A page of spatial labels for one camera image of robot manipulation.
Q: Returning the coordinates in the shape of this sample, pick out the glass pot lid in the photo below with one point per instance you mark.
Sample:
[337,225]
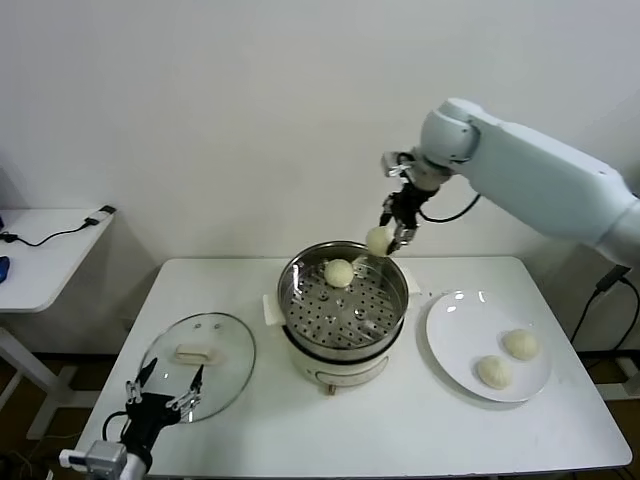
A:
[225,345]

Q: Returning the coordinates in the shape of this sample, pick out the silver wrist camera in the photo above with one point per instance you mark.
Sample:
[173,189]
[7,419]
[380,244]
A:
[397,162]
[97,455]

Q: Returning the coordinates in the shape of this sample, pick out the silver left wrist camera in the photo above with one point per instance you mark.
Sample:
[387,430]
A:
[97,455]

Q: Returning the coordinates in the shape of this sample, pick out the white electric cooker base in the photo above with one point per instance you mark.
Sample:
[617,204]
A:
[340,372]

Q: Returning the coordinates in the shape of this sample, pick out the white steamed baozi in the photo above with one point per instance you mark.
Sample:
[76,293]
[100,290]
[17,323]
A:
[521,344]
[339,272]
[379,241]
[494,372]

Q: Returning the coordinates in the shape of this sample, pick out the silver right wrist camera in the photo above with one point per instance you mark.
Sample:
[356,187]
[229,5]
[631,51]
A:
[397,162]

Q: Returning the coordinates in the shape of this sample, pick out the white round plate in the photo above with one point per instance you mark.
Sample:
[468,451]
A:
[460,325]

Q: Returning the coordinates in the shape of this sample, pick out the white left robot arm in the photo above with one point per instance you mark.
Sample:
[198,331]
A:
[136,465]

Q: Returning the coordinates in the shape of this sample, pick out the white side table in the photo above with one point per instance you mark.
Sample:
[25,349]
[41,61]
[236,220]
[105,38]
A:
[50,270]

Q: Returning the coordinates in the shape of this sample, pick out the stainless steel steamer pot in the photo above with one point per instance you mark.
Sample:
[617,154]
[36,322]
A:
[345,320]

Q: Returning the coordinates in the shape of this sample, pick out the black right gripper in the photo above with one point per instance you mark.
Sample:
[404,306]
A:
[407,207]

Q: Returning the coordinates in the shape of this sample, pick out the blue computer mouse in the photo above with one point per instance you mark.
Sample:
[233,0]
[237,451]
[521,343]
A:
[3,267]

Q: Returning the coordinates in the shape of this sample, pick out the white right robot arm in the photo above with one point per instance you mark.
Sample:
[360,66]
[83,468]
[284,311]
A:
[525,165]

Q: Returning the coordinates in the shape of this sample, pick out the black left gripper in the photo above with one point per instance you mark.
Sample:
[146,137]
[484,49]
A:
[147,417]

